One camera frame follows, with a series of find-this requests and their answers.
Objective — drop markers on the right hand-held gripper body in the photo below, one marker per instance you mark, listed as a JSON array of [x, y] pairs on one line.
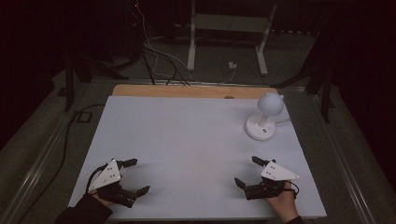
[[274, 173]]

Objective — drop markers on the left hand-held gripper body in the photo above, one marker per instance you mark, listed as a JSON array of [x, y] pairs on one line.
[[107, 177]]

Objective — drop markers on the person's left hand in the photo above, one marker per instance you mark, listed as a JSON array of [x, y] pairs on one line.
[[102, 199]]

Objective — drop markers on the person's right hand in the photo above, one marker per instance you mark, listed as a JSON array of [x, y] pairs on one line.
[[285, 205]]

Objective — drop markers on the white round desk lamp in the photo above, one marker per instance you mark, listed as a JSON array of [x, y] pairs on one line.
[[269, 104]]

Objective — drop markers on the white table cover sheet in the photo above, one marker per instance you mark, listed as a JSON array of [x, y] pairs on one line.
[[186, 140]]

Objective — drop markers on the black tripod stand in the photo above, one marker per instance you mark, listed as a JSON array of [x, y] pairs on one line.
[[69, 87], [326, 99]]

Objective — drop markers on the small white plug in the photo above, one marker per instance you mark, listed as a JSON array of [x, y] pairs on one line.
[[232, 65]]

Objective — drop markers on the white metal stand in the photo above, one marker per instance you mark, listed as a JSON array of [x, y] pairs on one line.
[[191, 46]]

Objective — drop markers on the black rectangular bracket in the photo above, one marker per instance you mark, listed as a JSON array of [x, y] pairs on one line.
[[83, 117]]

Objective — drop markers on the aluminium frame rail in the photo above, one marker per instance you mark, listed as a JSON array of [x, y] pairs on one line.
[[348, 174], [31, 177]]

